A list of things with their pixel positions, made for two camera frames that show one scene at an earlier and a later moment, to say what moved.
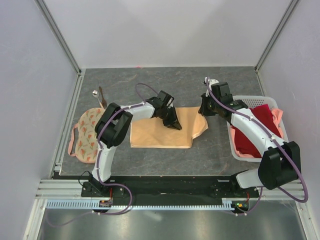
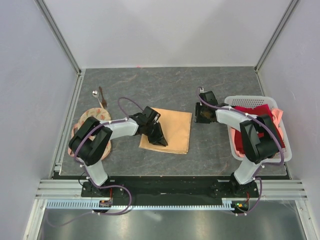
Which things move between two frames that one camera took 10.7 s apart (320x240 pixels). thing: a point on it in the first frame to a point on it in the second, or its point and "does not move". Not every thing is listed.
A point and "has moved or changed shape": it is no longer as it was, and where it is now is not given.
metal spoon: [95, 93] does not move
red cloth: [244, 145] does not move
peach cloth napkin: [151, 132] has moved or changed shape
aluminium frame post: [49, 19] does not move
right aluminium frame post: [292, 5] does not move
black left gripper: [173, 122] to [159, 139]
